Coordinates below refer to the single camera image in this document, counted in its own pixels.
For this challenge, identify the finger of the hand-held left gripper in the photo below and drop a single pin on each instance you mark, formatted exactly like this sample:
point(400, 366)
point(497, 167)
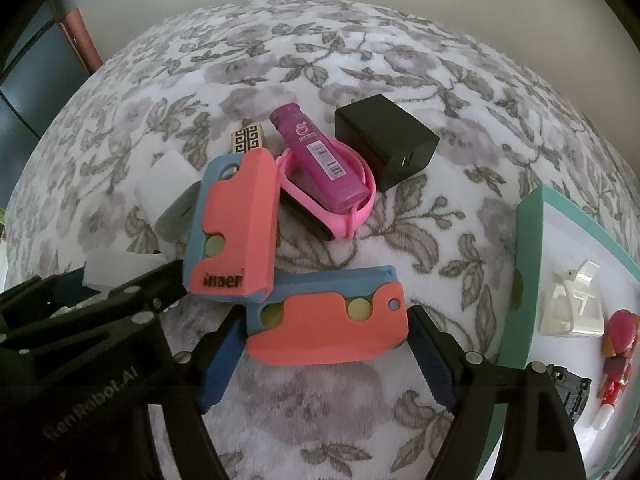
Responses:
point(50, 290)
point(140, 295)

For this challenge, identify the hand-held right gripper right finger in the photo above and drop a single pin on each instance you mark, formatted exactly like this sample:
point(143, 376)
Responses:
point(435, 362)

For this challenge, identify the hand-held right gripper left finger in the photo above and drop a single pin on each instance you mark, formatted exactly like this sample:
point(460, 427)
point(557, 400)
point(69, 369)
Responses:
point(220, 365)

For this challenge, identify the white charger block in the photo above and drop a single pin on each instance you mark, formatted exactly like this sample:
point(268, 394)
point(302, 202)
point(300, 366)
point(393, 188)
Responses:
point(165, 180)

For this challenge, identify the pink and blue printed toy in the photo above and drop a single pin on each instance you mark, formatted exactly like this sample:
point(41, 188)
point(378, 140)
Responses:
point(240, 210)

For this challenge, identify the black clip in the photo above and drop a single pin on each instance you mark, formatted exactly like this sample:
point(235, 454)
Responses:
point(570, 392)

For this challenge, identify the teal-rimmed white tray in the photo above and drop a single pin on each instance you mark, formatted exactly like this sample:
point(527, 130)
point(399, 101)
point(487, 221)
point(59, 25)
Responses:
point(530, 260)

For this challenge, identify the white hair claw clip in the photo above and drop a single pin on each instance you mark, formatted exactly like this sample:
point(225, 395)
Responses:
point(570, 310)

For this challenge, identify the pink silicone wristband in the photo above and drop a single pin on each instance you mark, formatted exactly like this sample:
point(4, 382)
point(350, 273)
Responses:
point(367, 195)

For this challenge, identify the doll with pink hat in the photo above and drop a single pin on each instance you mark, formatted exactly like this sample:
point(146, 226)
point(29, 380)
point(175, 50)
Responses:
point(622, 335)

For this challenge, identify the key-patterned rectangular block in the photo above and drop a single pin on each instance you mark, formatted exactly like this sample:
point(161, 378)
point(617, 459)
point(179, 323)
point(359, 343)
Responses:
point(247, 137)

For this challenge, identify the purple lighter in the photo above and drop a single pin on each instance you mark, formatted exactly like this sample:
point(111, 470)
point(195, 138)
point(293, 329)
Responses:
point(315, 160)

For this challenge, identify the dark wardrobe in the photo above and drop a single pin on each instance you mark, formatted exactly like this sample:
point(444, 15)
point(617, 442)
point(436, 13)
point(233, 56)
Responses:
point(30, 85)

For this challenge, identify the black charger cube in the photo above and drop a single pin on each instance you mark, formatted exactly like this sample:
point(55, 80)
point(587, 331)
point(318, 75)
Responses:
point(380, 130)

